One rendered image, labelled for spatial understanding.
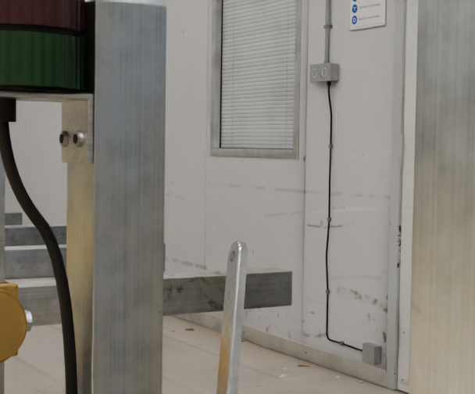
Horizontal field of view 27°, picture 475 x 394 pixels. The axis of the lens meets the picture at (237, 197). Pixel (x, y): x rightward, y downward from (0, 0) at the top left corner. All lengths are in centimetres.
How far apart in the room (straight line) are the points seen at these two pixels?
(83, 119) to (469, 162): 24
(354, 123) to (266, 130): 81
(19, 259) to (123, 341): 56
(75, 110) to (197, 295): 37
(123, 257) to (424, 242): 22
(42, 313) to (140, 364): 30
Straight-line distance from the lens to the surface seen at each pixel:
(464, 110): 24
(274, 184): 512
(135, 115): 44
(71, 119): 46
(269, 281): 83
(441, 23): 24
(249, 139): 540
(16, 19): 42
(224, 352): 51
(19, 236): 126
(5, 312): 67
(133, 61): 45
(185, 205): 596
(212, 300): 81
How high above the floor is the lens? 107
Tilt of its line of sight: 3 degrees down
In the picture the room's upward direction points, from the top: 1 degrees clockwise
